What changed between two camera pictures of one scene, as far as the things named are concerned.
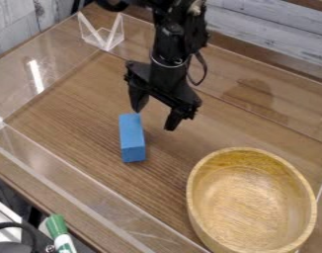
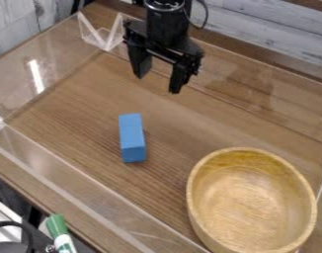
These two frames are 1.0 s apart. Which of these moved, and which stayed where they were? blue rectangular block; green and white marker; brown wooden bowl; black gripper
Moved: black gripper
Stayed: blue rectangular block; green and white marker; brown wooden bowl
